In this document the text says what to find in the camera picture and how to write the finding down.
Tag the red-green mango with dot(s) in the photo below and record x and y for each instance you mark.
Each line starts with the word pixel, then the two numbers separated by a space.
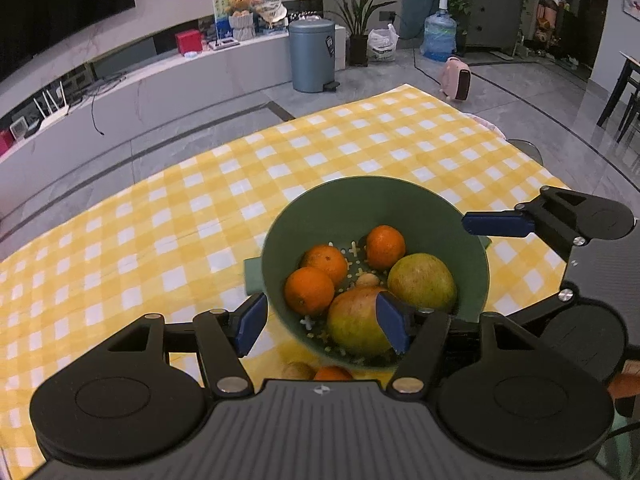
pixel 352 324

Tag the white wifi router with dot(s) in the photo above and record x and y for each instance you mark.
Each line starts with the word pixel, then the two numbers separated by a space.
pixel 52 105

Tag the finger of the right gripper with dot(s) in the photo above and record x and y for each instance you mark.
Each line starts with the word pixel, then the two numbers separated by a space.
pixel 508 223

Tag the orange tangerine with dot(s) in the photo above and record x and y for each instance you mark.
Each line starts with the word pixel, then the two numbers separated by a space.
pixel 332 374
pixel 327 259
pixel 308 291
pixel 384 247

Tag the pink space heater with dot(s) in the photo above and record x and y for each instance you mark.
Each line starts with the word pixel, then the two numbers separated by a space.
pixel 455 81

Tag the potted long-leaf plant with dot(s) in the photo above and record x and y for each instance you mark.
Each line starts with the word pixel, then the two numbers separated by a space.
pixel 356 15

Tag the white marble tv console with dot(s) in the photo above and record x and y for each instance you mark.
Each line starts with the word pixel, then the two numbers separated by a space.
pixel 144 100

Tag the blue-grey pedal trash bin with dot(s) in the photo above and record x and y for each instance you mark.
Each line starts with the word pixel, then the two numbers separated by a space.
pixel 312 50

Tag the orange tangerine front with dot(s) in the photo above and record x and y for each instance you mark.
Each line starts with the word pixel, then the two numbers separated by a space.
pixel 384 247

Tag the blue water jug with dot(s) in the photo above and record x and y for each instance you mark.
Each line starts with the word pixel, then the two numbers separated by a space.
pixel 439 37

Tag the green colander bowl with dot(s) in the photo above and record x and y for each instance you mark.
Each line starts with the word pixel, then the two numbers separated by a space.
pixel 342 213

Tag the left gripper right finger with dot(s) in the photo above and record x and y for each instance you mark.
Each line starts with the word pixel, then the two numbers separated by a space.
pixel 417 336

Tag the red box on console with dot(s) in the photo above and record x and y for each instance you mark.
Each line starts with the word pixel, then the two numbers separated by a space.
pixel 189 41

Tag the brown kiwi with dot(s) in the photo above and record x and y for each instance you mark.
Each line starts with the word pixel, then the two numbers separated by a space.
pixel 298 371
pixel 367 280

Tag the yellow-green mango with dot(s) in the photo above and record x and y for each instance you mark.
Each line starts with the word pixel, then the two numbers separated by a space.
pixel 423 281

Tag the yellow checkered tablecloth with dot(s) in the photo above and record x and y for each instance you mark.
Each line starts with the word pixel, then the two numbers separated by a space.
pixel 175 243

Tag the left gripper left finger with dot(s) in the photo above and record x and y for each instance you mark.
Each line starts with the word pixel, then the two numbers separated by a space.
pixel 224 338

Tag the brown teddy bear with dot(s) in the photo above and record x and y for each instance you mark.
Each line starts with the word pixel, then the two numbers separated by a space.
pixel 239 7

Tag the white plastic bag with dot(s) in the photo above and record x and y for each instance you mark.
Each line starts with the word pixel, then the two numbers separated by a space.
pixel 382 44

